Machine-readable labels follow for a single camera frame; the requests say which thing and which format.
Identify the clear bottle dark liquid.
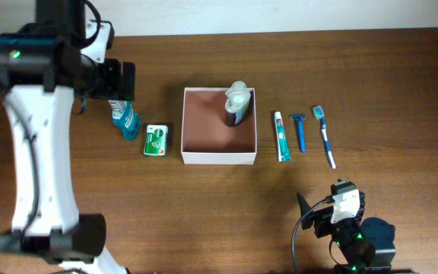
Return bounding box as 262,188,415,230
224,81,251,127

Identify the white teal toothpaste tube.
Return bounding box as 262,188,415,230
274,111,291,162

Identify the green soap box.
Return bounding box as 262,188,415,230
144,125,168,157

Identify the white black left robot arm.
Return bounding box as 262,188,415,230
0,1,135,273

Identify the blue disposable razor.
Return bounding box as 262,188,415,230
290,114,306,153

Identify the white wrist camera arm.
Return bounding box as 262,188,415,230
81,20,114,64
330,180,360,224

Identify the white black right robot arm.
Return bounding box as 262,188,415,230
291,191,396,274

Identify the blue white toothbrush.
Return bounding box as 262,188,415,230
313,106,336,169

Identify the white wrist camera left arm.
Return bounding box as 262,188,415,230
81,20,114,64

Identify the white cardboard box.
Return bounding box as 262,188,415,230
180,88,258,164

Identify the teal mouthwash bottle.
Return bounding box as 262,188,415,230
109,100,141,141

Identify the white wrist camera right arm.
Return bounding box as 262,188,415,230
330,180,360,224

